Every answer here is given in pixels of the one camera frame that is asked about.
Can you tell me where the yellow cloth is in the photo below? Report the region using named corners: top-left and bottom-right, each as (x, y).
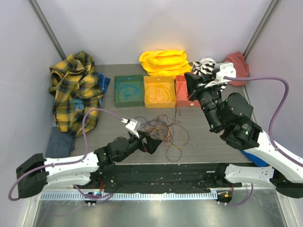
top-left (139, 50), bottom-right (192, 78)

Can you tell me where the black white striped cloth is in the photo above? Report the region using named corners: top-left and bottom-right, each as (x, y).
top-left (189, 57), bottom-right (228, 93)

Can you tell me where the white slotted cable duct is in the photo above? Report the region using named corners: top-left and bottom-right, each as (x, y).
top-left (40, 191), bottom-right (217, 201)

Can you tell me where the black base mat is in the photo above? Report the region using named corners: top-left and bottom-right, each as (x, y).
top-left (81, 163), bottom-right (242, 194)

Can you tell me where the yellow plastic bin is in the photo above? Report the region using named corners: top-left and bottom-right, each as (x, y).
top-left (143, 76), bottom-right (176, 109)

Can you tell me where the blue checked cloth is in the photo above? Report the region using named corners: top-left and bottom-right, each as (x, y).
top-left (97, 72), bottom-right (110, 93)

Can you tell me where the blue cloth right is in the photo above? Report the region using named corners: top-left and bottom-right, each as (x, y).
top-left (241, 150), bottom-right (269, 167)

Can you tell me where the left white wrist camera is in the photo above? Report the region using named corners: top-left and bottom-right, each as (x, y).
top-left (121, 118), bottom-right (141, 138)

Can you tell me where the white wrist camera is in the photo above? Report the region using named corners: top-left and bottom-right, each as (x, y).
top-left (205, 62), bottom-right (236, 88)
top-left (121, 118), bottom-right (141, 138)

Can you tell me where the yellow plaid shirt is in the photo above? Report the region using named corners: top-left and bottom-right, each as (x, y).
top-left (49, 51), bottom-right (103, 137)

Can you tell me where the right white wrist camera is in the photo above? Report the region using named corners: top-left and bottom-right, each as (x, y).
top-left (205, 62), bottom-right (236, 88)

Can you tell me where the pink red cloth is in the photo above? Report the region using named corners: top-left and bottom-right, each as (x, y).
top-left (224, 52), bottom-right (250, 78)

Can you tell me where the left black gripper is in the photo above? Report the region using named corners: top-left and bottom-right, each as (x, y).
top-left (116, 130), bottom-right (161, 162)

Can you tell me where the grey blue folded cloth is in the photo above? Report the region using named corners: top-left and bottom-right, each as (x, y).
top-left (45, 126), bottom-right (75, 158)

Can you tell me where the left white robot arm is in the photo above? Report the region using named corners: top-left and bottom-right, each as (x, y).
top-left (16, 131), bottom-right (162, 199)

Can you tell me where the red plastic bin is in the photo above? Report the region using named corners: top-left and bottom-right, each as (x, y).
top-left (175, 75), bottom-right (200, 107)

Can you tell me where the tangled dark cables pile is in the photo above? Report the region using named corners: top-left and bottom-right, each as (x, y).
top-left (134, 113), bottom-right (190, 163)

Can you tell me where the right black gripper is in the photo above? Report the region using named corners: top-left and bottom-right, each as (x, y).
top-left (186, 72), bottom-right (223, 131)

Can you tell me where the blue cable in bin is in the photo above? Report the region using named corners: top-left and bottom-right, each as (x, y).
top-left (115, 78), bottom-right (140, 100)

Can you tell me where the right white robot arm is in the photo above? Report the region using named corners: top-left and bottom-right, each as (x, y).
top-left (184, 72), bottom-right (303, 199)

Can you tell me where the green plastic bin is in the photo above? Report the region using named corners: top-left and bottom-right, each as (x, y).
top-left (114, 74), bottom-right (144, 108)

